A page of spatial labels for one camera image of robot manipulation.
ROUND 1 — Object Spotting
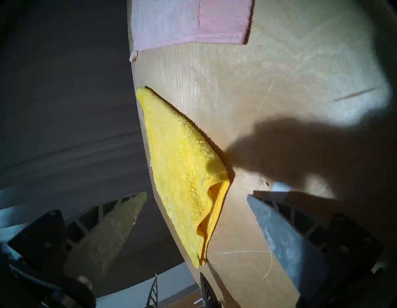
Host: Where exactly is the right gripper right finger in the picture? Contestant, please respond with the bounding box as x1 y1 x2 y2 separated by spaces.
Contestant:
247 190 385 308

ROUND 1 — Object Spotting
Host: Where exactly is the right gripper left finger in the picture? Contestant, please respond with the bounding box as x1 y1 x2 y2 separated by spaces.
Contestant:
6 192 148 298

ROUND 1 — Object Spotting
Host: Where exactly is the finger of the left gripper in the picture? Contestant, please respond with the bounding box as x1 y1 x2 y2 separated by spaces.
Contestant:
146 274 158 308
199 272 221 308

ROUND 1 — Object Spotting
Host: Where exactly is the yellow terry towel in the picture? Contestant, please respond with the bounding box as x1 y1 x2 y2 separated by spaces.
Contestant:
136 86 231 269

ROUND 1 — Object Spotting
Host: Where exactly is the pink terry towel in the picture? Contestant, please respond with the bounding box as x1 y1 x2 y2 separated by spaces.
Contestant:
129 0 255 62

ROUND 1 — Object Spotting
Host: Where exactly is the grey pleated curtain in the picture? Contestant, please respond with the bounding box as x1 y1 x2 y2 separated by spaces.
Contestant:
0 0 186 298

